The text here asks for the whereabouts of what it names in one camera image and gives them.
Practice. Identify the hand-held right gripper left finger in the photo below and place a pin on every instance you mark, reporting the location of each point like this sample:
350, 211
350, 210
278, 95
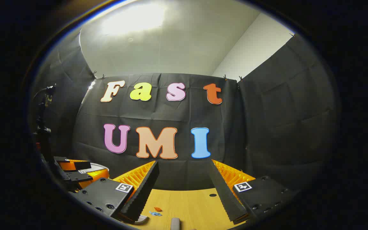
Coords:
142, 195

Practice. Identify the white ribbed garbage bin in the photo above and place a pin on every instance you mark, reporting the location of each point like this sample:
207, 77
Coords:
102, 167

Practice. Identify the grey dustpan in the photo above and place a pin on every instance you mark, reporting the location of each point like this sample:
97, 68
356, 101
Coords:
141, 219

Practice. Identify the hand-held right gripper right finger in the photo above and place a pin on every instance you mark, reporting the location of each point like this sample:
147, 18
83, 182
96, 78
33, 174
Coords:
224, 195

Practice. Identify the black backdrop cloth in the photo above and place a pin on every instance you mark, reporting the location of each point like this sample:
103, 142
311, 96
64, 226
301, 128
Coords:
171, 111

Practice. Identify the orange paper scrap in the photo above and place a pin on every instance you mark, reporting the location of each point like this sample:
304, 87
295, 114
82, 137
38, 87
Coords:
158, 209

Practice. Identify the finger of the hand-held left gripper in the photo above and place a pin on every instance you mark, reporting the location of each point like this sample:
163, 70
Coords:
77, 176
81, 165

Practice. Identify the small grey broom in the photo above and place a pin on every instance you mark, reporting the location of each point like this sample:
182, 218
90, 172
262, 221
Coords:
175, 224

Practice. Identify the black tripod stand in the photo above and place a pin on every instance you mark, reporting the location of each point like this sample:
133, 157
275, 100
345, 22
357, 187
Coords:
48, 92

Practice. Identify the blue paper scrap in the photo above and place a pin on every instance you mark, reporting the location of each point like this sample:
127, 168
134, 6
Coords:
155, 213

